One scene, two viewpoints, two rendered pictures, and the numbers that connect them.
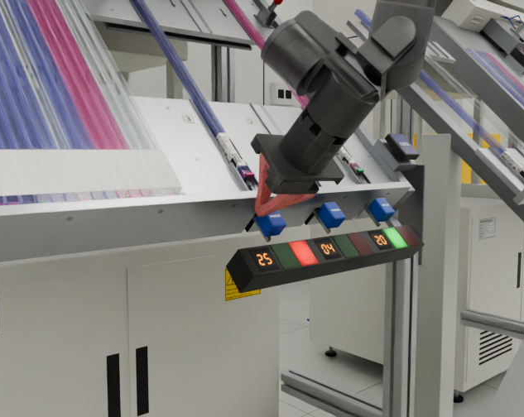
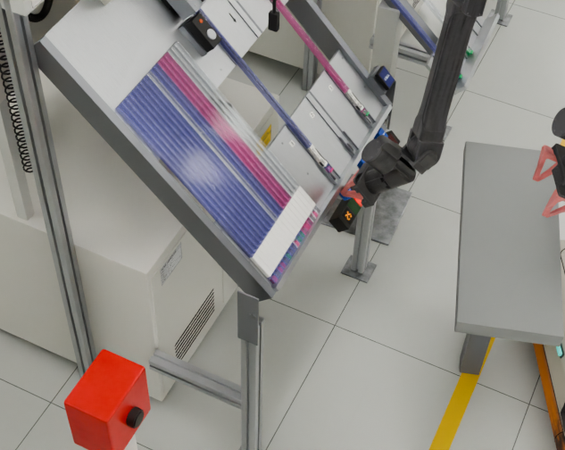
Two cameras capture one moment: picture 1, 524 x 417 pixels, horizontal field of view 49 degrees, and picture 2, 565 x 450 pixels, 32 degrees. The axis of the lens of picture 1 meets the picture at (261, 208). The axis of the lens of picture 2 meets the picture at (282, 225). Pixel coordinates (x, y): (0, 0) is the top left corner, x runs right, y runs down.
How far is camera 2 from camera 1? 1.95 m
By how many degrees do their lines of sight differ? 48
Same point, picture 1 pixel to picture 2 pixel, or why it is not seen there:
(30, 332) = (190, 246)
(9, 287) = (184, 235)
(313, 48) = (391, 162)
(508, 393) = (462, 281)
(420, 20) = (437, 148)
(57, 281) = not seen: hidden behind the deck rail
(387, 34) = (426, 162)
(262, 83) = not seen: outside the picture
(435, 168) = (386, 30)
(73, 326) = not seen: hidden behind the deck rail
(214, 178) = (318, 181)
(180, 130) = (294, 157)
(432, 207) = (382, 53)
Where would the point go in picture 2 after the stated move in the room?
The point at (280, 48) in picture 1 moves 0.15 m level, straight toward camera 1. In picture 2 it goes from (376, 163) to (406, 212)
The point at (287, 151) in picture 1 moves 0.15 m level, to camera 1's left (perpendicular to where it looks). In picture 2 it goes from (371, 189) to (311, 208)
